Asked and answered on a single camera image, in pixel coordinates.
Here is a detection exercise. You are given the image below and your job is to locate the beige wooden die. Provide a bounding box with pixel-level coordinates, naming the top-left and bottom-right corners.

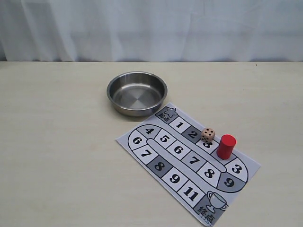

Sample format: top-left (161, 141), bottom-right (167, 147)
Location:
top-left (201, 127), bottom-right (215, 143)

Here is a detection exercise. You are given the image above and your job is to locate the red cylinder game piece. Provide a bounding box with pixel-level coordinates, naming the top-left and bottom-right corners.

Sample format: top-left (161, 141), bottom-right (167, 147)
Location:
top-left (216, 134), bottom-right (236, 160)

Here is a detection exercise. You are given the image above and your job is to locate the stainless steel round bowl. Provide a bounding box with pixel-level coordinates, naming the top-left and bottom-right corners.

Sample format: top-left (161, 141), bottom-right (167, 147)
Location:
top-left (107, 71), bottom-right (168, 117)

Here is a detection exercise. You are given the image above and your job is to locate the printed paper game board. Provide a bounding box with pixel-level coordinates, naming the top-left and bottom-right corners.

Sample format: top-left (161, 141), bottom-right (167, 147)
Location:
top-left (117, 103), bottom-right (260, 227)

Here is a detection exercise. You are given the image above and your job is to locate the white curtain backdrop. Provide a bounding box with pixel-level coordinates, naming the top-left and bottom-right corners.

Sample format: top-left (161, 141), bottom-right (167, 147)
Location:
top-left (0, 0), bottom-right (303, 62)

